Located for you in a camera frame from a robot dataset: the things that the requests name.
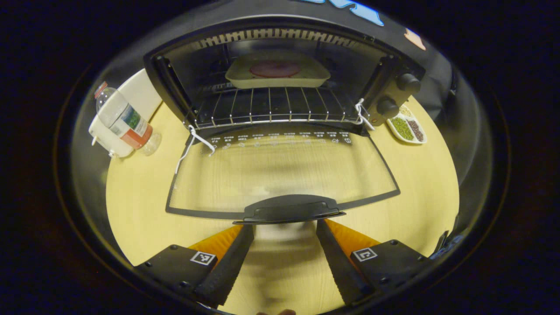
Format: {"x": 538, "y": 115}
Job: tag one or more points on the black backdrop cloth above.
{"x": 463, "y": 131}

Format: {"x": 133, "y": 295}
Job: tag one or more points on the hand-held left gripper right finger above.
{"x": 341, "y": 271}

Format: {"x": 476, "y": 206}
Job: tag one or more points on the white divided dish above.
{"x": 396, "y": 133}

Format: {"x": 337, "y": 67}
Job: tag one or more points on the clear red-label water bottle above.
{"x": 124, "y": 120}

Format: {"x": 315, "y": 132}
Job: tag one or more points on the pile of yellow beans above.
{"x": 405, "y": 111}

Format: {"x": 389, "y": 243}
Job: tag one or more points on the pink round ham slice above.
{"x": 274, "y": 69}

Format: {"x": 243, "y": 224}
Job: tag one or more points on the pile of red beans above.
{"x": 416, "y": 130}

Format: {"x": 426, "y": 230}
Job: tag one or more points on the cream square plate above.
{"x": 278, "y": 82}

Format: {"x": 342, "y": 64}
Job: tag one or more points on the black electric oven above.
{"x": 288, "y": 209}

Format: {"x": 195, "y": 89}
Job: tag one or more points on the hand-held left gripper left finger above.
{"x": 227, "y": 271}

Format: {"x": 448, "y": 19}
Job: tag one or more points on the white toaster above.
{"x": 140, "y": 92}

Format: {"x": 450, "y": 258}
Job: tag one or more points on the pile of green beans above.
{"x": 402, "y": 129}

